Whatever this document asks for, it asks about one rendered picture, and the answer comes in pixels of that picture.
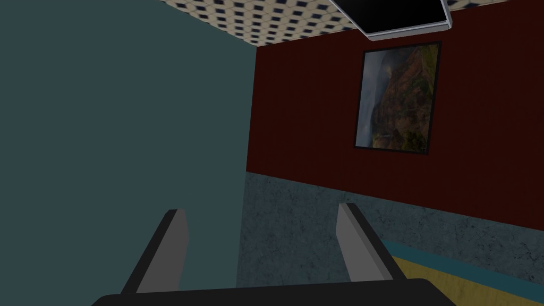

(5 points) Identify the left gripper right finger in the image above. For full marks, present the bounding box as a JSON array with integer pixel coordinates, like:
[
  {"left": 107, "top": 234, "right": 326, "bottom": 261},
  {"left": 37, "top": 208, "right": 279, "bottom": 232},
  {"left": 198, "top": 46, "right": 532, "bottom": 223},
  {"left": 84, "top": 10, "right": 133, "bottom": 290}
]
[{"left": 335, "top": 202, "right": 408, "bottom": 283}]

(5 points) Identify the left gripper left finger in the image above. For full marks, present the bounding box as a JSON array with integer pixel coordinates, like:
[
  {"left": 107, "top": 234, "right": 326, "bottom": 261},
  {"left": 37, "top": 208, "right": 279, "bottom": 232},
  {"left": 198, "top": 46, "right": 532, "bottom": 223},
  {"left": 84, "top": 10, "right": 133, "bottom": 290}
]
[{"left": 120, "top": 208, "right": 190, "bottom": 295}]

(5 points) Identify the framed landscape picture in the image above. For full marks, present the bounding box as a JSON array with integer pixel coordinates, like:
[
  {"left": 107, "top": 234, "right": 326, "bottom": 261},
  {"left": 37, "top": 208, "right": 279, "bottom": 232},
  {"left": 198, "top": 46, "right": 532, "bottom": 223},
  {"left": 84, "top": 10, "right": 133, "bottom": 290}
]
[{"left": 353, "top": 40, "right": 443, "bottom": 156}]

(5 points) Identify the black flat screen with grey frame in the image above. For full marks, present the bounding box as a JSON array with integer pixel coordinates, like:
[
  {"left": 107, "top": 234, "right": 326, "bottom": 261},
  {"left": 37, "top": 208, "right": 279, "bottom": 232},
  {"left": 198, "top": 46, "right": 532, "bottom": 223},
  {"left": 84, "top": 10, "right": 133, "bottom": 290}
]
[{"left": 329, "top": 0, "right": 453, "bottom": 42}]

